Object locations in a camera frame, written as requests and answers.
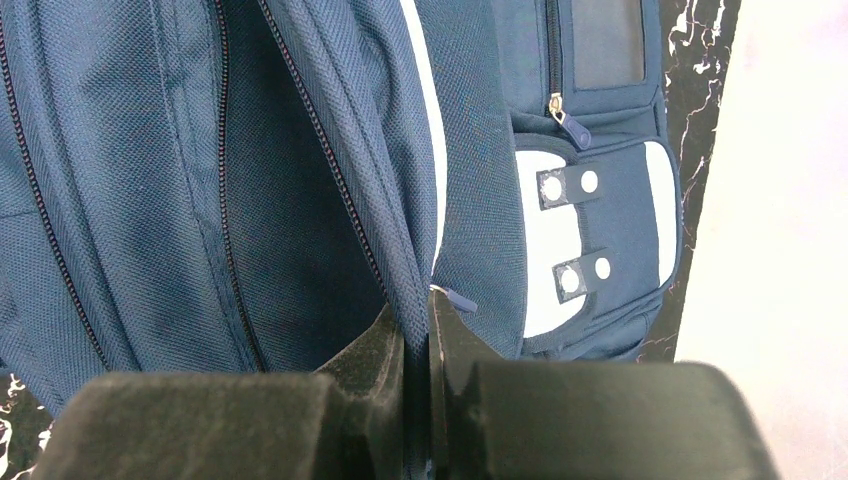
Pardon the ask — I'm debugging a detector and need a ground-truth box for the navy blue backpack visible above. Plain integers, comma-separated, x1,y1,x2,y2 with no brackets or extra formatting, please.
1,1,681,478

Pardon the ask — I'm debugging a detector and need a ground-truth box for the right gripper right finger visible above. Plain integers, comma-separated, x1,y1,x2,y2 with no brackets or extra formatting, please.
428,290,779,479

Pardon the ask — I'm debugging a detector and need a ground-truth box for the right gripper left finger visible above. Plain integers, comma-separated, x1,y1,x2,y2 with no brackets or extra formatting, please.
33,308,404,479

